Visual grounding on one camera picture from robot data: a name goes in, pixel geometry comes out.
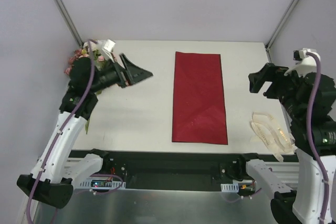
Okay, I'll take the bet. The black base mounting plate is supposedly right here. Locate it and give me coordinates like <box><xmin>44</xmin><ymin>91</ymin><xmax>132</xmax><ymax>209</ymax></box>
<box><xmin>70</xmin><ymin>150</ymin><xmax>276</xmax><ymax>190</ymax></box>

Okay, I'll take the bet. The cream printed ribbon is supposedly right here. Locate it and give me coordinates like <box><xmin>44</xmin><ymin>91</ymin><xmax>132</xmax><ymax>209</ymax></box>
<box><xmin>249</xmin><ymin>112</ymin><xmax>297</xmax><ymax>162</ymax></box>

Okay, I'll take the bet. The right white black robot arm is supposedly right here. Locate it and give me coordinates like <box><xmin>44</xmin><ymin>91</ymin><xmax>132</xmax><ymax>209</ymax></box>
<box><xmin>236</xmin><ymin>63</ymin><xmax>335</xmax><ymax>223</ymax></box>

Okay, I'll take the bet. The left white cable duct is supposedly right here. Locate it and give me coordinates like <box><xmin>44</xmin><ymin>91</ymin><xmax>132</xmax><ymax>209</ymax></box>
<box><xmin>76</xmin><ymin>179</ymin><xmax>126</xmax><ymax>190</ymax></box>

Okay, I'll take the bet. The purple cable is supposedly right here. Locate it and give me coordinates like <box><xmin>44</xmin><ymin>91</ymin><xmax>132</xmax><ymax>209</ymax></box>
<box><xmin>26</xmin><ymin>39</ymin><xmax>98</xmax><ymax>224</ymax></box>
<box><xmin>306</xmin><ymin>52</ymin><xmax>332</xmax><ymax>224</ymax></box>

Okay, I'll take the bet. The right white cable duct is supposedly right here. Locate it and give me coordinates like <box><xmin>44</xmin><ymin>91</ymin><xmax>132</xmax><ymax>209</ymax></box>
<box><xmin>220</xmin><ymin>183</ymin><xmax>239</xmax><ymax>193</ymax></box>

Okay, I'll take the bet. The aluminium front rail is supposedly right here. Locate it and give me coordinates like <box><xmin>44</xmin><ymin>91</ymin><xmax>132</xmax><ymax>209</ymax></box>
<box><xmin>62</xmin><ymin>157</ymin><xmax>301</xmax><ymax>183</ymax></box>

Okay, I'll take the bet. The light pink rose stem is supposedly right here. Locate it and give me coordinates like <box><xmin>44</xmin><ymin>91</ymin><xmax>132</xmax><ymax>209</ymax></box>
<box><xmin>93</xmin><ymin>50</ymin><xmax>108</xmax><ymax>70</ymax></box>

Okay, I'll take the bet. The right aluminium frame post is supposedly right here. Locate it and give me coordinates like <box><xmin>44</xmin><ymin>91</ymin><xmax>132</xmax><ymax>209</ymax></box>
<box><xmin>265</xmin><ymin>0</ymin><xmax>300</xmax><ymax>51</ymax></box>

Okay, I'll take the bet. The white rose stem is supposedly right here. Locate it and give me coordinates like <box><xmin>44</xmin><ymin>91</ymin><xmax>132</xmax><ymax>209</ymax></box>
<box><xmin>82</xmin><ymin>40</ymin><xmax>104</xmax><ymax>53</ymax></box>

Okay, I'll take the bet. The left aluminium frame post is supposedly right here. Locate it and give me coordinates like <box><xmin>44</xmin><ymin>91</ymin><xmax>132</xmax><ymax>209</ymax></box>
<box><xmin>54</xmin><ymin>0</ymin><xmax>83</xmax><ymax>47</ymax></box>

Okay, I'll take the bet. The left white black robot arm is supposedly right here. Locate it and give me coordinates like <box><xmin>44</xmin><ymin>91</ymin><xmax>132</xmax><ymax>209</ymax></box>
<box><xmin>17</xmin><ymin>54</ymin><xmax>153</xmax><ymax>209</ymax></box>

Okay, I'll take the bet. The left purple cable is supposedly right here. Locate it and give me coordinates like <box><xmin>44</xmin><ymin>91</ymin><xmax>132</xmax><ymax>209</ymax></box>
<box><xmin>26</xmin><ymin>39</ymin><xmax>98</xmax><ymax>224</ymax></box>

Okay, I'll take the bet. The orange brown rose stem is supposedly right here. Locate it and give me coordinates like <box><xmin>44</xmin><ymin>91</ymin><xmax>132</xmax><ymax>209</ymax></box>
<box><xmin>85</xmin><ymin>90</ymin><xmax>102</xmax><ymax>135</ymax></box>

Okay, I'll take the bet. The aluminium frame post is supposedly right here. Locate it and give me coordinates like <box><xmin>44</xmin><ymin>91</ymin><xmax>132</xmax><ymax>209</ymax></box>
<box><xmin>54</xmin><ymin>0</ymin><xmax>83</xmax><ymax>47</ymax></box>
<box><xmin>265</xmin><ymin>0</ymin><xmax>300</xmax><ymax>51</ymax></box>

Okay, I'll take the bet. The white cable duct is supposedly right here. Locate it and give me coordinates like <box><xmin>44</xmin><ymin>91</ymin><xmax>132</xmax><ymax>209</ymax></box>
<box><xmin>76</xmin><ymin>179</ymin><xmax>126</xmax><ymax>190</ymax></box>
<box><xmin>220</xmin><ymin>183</ymin><xmax>239</xmax><ymax>193</ymax></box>

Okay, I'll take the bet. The dark red wrapping cloth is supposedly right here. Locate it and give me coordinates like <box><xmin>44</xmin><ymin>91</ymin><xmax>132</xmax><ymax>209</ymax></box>
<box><xmin>172</xmin><ymin>52</ymin><xmax>228</xmax><ymax>145</ymax></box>

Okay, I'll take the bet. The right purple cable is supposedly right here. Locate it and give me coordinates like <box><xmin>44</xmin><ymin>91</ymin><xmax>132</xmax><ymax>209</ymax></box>
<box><xmin>306</xmin><ymin>52</ymin><xmax>332</xmax><ymax>224</ymax></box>

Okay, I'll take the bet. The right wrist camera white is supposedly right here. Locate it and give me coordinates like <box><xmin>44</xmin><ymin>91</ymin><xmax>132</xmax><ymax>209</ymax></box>
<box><xmin>284</xmin><ymin>48</ymin><xmax>320</xmax><ymax>77</ymax></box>

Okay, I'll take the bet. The mauve rose stem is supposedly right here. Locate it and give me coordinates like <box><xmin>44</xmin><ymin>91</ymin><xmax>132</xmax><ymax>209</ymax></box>
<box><xmin>64</xmin><ymin>49</ymin><xmax>87</xmax><ymax>76</ymax></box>

